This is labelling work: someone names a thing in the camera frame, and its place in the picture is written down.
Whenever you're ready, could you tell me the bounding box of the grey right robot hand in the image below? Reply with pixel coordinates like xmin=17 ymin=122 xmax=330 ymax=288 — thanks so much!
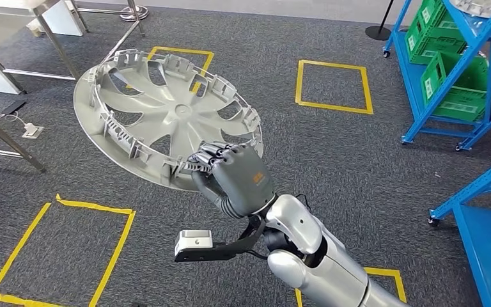
xmin=187 ymin=142 xmax=277 ymax=217

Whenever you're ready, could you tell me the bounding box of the grey plastic wheel hubcap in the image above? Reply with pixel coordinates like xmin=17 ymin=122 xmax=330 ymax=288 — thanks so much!
xmin=453 ymin=0 xmax=491 ymax=20
xmin=72 ymin=48 xmax=266 ymax=193

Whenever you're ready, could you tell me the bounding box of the yellow floor tape square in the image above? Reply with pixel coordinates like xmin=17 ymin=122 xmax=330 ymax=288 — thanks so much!
xmin=0 ymin=193 xmax=137 ymax=307
xmin=125 ymin=45 xmax=215 ymax=95

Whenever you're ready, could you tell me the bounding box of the floor power socket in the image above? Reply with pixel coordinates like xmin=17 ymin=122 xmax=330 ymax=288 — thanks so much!
xmin=21 ymin=122 xmax=45 ymax=140

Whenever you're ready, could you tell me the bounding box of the black flat floor plate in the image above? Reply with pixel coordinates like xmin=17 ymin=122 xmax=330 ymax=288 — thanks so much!
xmin=0 ymin=98 xmax=29 ymax=116

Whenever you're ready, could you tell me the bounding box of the stainless steel table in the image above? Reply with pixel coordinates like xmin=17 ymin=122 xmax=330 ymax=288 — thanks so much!
xmin=0 ymin=0 xmax=146 ymax=95

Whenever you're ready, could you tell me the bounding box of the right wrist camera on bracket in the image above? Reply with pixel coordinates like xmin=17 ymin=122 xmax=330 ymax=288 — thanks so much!
xmin=173 ymin=229 xmax=269 ymax=264

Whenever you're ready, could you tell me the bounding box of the chrome post with round base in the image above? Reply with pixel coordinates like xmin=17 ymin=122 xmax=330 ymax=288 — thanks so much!
xmin=119 ymin=0 xmax=150 ymax=22

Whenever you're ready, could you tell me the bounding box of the black post with round base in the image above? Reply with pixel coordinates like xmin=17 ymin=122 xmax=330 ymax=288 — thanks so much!
xmin=364 ymin=0 xmax=395 ymax=42

